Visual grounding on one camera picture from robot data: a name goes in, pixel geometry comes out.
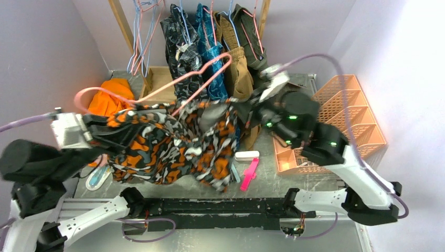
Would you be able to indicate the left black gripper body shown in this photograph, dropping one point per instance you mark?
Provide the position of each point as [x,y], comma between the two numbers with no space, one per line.
[102,142]

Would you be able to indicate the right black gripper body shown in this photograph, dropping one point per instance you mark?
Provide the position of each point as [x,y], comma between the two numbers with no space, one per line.
[268,114]

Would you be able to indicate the orange camouflage shorts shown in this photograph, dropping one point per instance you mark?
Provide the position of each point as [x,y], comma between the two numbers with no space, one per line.
[198,139]

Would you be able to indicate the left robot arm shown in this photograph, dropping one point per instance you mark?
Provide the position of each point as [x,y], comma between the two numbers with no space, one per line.
[38,172]

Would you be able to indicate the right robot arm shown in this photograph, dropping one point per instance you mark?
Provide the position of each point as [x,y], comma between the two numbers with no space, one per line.
[367,199]

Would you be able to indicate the tan brown shorts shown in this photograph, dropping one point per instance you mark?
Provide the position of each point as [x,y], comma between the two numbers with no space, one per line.
[238,79]

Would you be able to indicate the black grey patterned shorts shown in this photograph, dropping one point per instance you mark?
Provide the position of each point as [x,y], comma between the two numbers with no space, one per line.
[182,54]

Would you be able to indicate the blue patterned shorts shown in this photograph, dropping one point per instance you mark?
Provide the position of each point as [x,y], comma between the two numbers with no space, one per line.
[209,48]

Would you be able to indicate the dark olive green shorts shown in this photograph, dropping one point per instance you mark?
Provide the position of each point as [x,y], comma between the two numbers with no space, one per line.
[255,53]

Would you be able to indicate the light blue oval object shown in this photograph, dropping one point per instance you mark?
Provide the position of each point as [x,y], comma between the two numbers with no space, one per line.
[98,177]

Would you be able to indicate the white rectangular case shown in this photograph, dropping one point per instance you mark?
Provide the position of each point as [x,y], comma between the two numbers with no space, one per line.
[246,155]

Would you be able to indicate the pink plastic clip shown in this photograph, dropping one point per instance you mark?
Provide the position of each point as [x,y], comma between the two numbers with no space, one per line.
[249,174]

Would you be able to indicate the light blue stapler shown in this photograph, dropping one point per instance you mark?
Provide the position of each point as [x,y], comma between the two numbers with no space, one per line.
[234,174]

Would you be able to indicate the wooden clothes rack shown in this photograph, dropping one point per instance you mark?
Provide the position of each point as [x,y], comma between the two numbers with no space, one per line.
[158,75]

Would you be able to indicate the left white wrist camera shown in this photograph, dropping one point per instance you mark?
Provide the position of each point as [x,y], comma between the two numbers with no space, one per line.
[70,131]

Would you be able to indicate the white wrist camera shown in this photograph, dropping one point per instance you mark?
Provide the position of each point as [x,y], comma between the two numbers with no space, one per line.
[277,77]
[70,131]

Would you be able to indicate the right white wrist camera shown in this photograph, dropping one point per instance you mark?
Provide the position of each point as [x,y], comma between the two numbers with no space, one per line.
[277,77]

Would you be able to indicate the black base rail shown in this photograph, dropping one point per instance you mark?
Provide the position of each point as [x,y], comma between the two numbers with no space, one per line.
[190,213]

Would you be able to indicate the aluminium frame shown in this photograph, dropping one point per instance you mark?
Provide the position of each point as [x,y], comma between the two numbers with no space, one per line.
[324,233]

